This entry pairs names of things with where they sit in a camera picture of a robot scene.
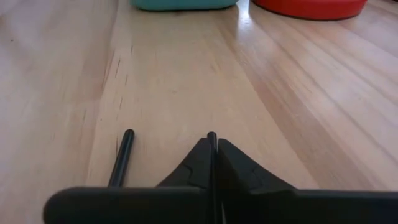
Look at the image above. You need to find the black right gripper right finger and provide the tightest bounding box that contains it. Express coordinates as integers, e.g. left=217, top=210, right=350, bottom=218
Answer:
left=217, top=138, right=398, bottom=224

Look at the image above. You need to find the red desk lamp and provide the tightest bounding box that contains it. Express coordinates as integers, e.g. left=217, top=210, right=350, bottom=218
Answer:
left=251, top=0, right=369, bottom=21

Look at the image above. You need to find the teal plastic caddy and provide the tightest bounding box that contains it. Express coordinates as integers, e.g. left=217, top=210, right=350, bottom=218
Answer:
left=129, top=0, right=240, bottom=12

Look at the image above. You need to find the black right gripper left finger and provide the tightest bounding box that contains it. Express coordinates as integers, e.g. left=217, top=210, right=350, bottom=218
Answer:
left=43, top=138, right=216, bottom=224

